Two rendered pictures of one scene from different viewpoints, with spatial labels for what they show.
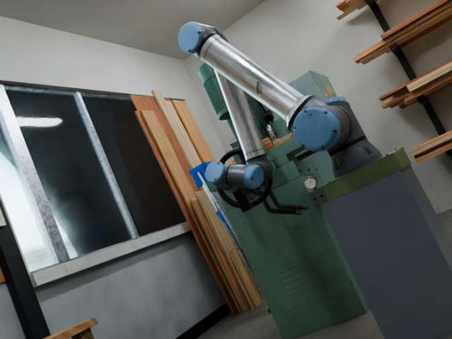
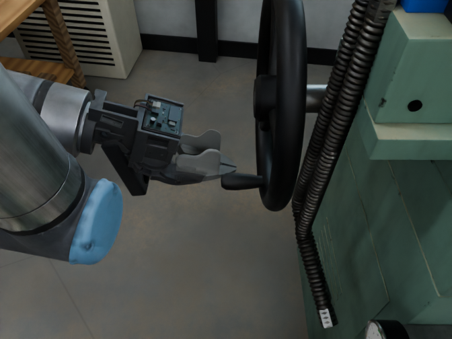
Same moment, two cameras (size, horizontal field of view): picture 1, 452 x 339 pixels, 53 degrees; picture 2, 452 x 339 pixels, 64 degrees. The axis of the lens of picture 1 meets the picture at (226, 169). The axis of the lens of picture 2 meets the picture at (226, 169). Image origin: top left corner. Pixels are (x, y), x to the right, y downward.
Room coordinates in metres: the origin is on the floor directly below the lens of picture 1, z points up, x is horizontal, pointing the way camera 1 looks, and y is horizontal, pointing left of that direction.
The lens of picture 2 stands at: (1.95, -0.39, 1.11)
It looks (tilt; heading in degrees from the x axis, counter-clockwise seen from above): 50 degrees down; 71
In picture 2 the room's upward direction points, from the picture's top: straight up
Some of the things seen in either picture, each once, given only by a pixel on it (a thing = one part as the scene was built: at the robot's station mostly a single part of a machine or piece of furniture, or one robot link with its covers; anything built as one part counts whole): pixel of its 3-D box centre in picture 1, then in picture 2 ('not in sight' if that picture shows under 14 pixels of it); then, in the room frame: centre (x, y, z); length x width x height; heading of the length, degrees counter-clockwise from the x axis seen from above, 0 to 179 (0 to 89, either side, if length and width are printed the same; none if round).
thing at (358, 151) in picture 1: (352, 155); not in sight; (1.70, -0.46, 0.67); 0.19 x 0.19 x 0.10
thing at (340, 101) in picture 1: (335, 124); not in sight; (1.69, -0.45, 0.80); 0.17 x 0.15 x 0.18; 149
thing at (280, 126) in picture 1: (280, 130); not in sight; (2.57, -0.38, 1.02); 0.09 x 0.07 x 0.12; 71
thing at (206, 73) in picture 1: (222, 89); not in sight; (2.45, -0.17, 1.35); 0.18 x 0.18 x 0.31
